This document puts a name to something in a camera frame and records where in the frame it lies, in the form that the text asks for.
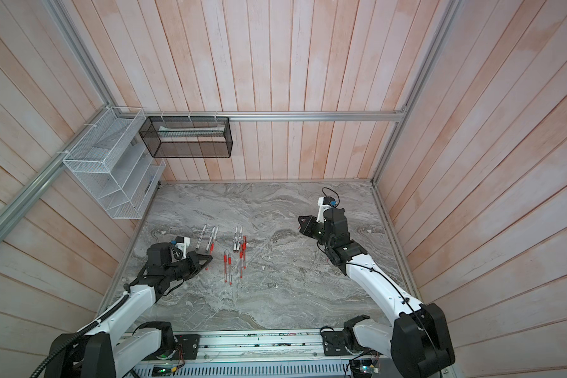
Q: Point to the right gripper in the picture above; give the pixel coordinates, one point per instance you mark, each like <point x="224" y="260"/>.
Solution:
<point x="308" y="228"/>

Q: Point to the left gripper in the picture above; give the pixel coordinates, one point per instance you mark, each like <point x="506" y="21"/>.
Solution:
<point x="194" y="259"/>

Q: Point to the green marker pen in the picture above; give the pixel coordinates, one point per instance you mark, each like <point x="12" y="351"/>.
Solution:
<point x="210" y="238"/>
<point x="200" y="238"/>
<point x="213" y="238"/>

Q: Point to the red gel pen long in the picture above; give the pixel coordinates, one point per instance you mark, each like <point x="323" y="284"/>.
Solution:
<point x="230" y="269"/>

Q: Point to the brown marker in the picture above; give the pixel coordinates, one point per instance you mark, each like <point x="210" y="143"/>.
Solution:
<point x="239" y="239"/>
<point x="235" y="237"/>

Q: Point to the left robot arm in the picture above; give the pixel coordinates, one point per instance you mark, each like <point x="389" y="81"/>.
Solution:
<point x="99" y="348"/>

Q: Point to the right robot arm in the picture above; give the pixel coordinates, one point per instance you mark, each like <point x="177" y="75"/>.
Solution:
<point x="417" y="338"/>

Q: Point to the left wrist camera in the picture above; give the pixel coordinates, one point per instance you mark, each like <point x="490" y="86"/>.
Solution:
<point x="179" y="248"/>

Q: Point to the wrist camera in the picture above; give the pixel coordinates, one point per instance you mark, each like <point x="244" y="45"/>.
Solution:
<point x="179" y="248"/>
<point x="324" y="203"/>

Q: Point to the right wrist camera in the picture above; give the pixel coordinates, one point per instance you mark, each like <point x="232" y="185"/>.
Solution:
<point x="324" y="203"/>

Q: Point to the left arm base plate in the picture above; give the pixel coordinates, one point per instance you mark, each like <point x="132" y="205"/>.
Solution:
<point x="186" y="347"/>

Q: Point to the aluminium front rail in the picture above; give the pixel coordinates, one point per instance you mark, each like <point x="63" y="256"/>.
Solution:
<point x="257" y="352"/>

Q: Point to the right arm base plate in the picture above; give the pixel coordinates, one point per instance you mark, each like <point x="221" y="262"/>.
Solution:
<point x="337" y="343"/>

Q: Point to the black wire mesh basket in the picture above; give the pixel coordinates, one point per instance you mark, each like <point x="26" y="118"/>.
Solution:
<point x="187" y="137"/>

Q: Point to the white wire mesh shelf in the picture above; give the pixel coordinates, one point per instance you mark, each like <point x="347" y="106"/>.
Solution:
<point x="114" y="165"/>

